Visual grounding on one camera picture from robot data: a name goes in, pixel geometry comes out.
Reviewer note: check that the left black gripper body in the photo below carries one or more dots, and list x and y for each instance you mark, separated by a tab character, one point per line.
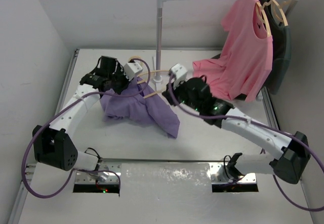
119	81

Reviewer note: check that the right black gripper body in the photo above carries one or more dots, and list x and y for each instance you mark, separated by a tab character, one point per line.
180	93

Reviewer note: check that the beige hanger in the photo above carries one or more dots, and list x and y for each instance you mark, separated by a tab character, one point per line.
259	8
149	78
278	12

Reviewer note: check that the purple t shirt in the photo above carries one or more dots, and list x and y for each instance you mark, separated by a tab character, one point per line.
141	109

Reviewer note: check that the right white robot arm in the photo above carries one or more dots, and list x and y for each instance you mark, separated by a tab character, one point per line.
288	156

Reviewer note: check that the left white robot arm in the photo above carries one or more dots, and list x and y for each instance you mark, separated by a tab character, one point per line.
53	145

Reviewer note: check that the pink t shirt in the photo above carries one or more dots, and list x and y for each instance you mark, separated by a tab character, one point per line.
246	59

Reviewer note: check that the dark grey t shirt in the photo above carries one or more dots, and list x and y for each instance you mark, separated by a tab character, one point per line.
281	41

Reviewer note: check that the beige hanger in pink shirt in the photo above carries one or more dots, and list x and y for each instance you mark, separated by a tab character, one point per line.
259	8

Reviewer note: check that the beige hanger in dark shirt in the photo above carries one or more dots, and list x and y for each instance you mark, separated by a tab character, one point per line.
278	12

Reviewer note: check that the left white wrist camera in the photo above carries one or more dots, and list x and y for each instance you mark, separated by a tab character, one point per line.
132	69

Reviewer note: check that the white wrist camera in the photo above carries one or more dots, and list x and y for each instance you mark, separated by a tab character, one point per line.
132	69
178	73

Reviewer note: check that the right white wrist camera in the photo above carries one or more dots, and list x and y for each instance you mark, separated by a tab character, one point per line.
178	73

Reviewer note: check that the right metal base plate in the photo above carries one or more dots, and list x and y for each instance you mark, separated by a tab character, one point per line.
221	175

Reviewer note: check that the metal base plate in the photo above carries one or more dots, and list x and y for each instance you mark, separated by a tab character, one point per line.
107	173
221	175

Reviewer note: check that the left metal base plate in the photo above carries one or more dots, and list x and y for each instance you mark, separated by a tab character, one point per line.
107	173

